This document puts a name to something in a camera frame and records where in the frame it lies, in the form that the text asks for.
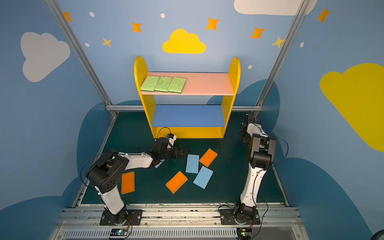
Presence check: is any orange sponge right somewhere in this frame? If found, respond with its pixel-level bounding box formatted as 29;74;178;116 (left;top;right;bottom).
199;149;218;168

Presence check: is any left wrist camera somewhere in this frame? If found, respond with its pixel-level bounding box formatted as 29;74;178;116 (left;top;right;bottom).
166;134;177;149

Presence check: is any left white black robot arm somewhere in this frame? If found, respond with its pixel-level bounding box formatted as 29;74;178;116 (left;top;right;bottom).
86;134;188;217

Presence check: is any orange sponge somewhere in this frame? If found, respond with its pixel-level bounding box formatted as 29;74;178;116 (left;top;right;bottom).
166;171;188;194
199;149;218;168
121;172;135;194

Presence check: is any blue sponge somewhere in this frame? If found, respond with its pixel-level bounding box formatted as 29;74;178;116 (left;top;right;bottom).
186;154;200;174
193;166;214;189
155;160;165;169

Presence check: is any green sponge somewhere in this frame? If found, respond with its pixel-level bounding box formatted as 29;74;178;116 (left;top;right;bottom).
141;76;160;92
168;77;187;94
154;76;173;93

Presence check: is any aluminium rail base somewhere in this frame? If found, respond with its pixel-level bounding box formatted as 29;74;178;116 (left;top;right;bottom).
50;203;309;240

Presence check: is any left controller board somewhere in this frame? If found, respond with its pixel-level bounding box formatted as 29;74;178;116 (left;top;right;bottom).
109;229;128;239

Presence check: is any right controller board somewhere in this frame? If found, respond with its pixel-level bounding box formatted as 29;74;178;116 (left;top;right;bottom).
236;228;253;240

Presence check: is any orange sponge centre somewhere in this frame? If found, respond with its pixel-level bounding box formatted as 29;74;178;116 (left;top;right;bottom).
166;171;188;194

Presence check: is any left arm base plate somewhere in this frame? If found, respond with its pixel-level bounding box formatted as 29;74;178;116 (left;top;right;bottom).
100;208;143;226

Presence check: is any orange sponge front left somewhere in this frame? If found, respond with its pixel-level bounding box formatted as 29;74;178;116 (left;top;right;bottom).
121;172;135;194

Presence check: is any controller board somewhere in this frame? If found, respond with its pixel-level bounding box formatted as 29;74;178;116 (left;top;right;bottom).
236;228;253;240
109;229;128;239

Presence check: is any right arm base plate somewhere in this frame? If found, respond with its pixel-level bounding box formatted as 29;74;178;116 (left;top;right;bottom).
219;208;261;225

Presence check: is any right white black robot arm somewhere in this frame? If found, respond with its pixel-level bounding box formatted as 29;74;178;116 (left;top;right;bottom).
234;113;281;225

